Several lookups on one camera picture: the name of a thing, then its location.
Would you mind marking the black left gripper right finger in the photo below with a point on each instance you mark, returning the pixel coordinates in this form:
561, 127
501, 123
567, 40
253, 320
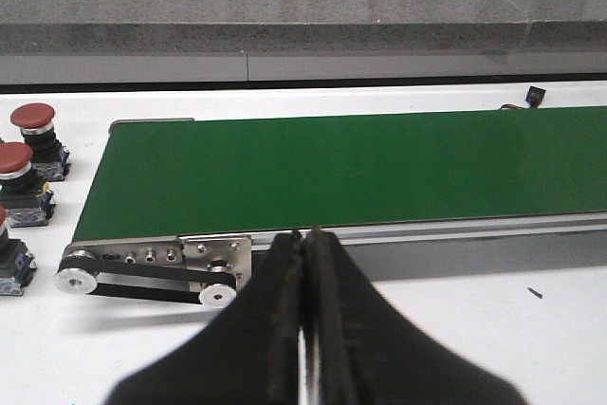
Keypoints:
363, 351

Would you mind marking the red push button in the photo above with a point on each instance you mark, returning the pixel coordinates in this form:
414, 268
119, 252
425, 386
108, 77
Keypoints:
50, 156
25, 194
16, 262

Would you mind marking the grey counter left section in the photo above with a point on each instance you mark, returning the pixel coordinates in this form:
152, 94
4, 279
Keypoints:
178, 41

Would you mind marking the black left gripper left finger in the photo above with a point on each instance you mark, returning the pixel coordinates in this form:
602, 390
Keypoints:
247, 354

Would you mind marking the black timing drive belt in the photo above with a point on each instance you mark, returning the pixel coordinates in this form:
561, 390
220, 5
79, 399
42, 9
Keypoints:
83, 275

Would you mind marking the black connector with cable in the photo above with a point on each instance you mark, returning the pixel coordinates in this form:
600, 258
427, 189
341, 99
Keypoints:
533, 99

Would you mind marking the red push button near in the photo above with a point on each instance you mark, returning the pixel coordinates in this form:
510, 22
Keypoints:
16, 262

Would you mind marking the green conveyor belt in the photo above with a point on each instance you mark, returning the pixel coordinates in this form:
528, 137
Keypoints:
190, 177

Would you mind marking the small black screw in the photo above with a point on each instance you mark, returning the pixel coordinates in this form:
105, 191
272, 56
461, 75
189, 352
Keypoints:
535, 293

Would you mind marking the red push button middle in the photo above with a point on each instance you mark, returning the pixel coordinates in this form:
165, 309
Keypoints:
25, 194

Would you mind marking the red push button far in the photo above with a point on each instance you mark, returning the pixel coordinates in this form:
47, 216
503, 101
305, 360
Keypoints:
50, 156

